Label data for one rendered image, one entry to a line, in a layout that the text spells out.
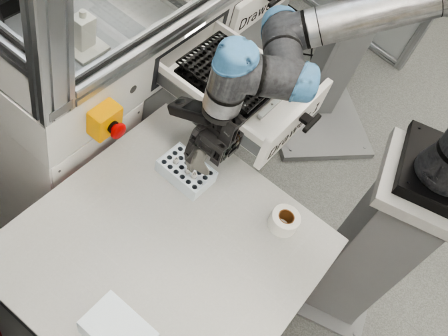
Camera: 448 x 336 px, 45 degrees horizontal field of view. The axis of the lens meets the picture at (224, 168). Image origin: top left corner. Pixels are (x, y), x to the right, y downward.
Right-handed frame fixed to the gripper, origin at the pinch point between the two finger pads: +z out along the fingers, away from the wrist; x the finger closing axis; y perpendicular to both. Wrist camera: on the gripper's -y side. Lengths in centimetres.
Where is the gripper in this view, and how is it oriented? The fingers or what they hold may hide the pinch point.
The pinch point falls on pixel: (195, 161)
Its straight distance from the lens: 119.5
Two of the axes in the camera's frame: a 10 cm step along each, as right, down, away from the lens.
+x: 6.2, -5.5, 5.6
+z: -2.1, 5.7, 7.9
